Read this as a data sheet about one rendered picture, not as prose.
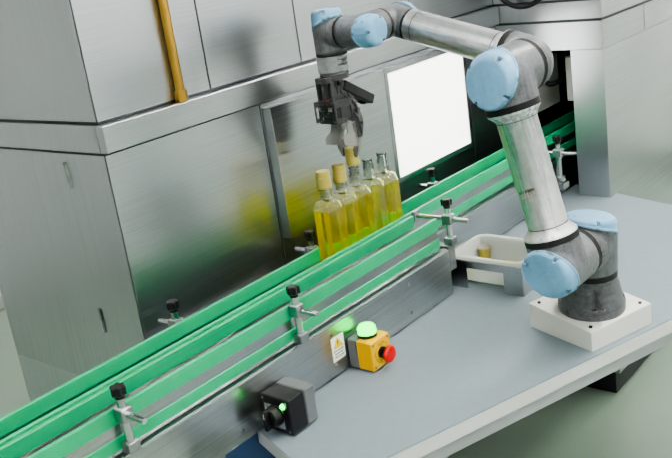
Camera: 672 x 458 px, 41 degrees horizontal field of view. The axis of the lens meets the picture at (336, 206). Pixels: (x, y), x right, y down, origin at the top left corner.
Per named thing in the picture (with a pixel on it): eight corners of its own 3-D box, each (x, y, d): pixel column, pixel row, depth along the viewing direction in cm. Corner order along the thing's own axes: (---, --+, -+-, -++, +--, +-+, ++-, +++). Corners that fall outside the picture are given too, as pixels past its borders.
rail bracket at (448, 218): (420, 237, 242) (414, 194, 238) (473, 244, 231) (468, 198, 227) (413, 241, 239) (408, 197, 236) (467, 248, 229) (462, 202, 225)
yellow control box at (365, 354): (368, 355, 209) (364, 326, 207) (394, 361, 204) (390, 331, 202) (350, 368, 204) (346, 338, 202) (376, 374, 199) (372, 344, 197)
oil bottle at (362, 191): (364, 257, 235) (353, 179, 228) (381, 259, 231) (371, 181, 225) (351, 264, 231) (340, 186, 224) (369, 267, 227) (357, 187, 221)
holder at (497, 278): (466, 260, 258) (463, 235, 255) (553, 272, 240) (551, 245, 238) (433, 282, 245) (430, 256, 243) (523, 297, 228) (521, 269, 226)
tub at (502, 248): (482, 261, 254) (479, 232, 252) (554, 271, 240) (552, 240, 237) (449, 283, 242) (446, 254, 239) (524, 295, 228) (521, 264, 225)
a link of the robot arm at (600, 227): (628, 262, 201) (628, 207, 196) (600, 286, 192) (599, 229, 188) (579, 251, 209) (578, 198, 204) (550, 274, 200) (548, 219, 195)
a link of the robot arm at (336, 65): (330, 52, 219) (355, 52, 213) (333, 71, 220) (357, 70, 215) (309, 58, 214) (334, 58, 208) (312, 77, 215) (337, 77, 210)
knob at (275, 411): (269, 421, 182) (258, 430, 179) (266, 402, 181) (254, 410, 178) (285, 427, 179) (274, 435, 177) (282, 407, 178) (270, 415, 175)
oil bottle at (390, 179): (391, 242, 243) (381, 167, 237) (407, 244, 239) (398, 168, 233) (378, 249, 239) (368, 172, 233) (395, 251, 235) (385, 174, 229)
